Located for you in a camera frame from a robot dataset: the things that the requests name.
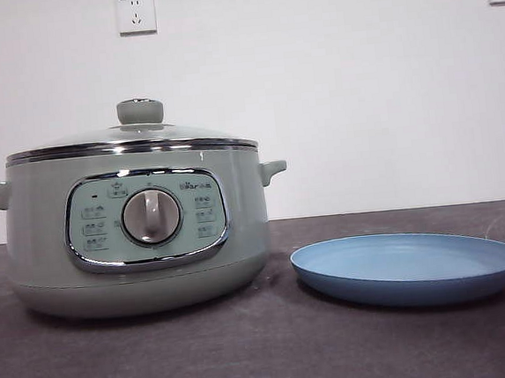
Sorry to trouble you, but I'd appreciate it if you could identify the blue round plate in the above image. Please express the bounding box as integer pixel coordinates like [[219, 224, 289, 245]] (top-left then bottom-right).
[[288, 222, 505, 319]]

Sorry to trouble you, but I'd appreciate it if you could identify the glass lid with green knob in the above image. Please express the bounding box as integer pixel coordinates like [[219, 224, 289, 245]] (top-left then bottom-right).
[[0, 87, 259, 171]]

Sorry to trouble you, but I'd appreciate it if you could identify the pale green electric steamer pot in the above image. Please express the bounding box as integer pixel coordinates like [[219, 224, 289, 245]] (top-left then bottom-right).
[[0, 137, 300, 329]]

